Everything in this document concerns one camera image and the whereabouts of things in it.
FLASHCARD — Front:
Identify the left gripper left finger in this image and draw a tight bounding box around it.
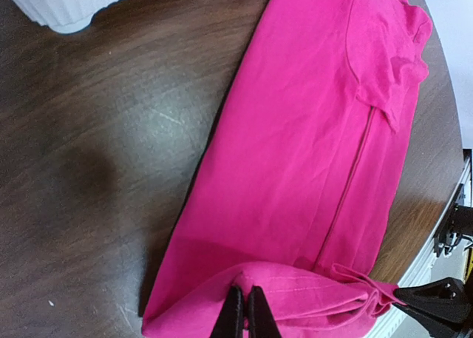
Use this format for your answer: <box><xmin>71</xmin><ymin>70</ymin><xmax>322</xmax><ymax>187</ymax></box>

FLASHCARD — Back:
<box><xmin>210</xmin><ymin>286</ymin><xmax>244</xmax><ymax>338</ymax></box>

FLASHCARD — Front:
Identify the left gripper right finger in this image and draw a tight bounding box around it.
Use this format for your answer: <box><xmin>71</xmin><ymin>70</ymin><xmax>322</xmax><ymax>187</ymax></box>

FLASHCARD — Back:
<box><xmin>247</xmin><ymin>286</ymin><xmax>282</xmax><ymax>338</ymax></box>

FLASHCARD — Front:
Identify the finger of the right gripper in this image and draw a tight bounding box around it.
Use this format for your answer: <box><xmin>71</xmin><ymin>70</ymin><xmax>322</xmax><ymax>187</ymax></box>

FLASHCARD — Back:
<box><xmin>394</xmin><ymin>277</ymin><xmax>472</xmax><ymax>334</ymax></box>

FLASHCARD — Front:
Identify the red t-shirt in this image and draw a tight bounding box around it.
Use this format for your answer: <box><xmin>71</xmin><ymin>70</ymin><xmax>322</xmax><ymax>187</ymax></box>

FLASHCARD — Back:
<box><xmin>142</xmin><ymin>0</ymin><xmax>432</xmax><ymax>337</ymax></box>

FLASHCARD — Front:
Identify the front aluminium rail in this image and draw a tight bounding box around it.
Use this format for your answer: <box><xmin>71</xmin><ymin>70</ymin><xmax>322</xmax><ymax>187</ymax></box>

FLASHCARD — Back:
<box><xmin>368</xmin><ymin>151</ymin><xmax>472</xmax><ymax>337</ymax></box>

